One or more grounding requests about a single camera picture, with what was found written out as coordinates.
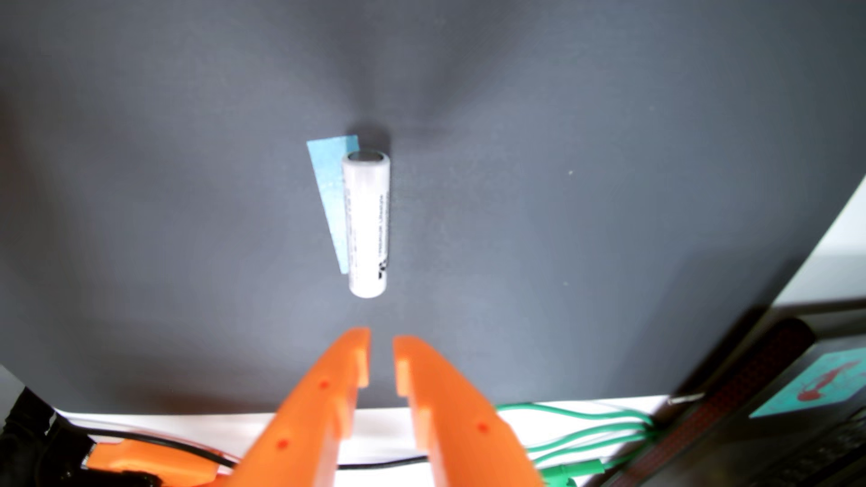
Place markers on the white cylindrical battery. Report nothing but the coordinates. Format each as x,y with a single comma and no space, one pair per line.
367,223

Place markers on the light blue tape piece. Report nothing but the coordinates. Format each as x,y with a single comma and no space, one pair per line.
328,176

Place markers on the black Dell laptop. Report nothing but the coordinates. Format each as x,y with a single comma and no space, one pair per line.
778,379

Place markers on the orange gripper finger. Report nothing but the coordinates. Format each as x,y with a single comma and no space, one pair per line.
460,433
304,419

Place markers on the dark grey table mat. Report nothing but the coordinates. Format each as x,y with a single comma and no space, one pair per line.
169,237

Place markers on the orange robot arm base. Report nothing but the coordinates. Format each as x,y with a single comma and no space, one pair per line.
149,463

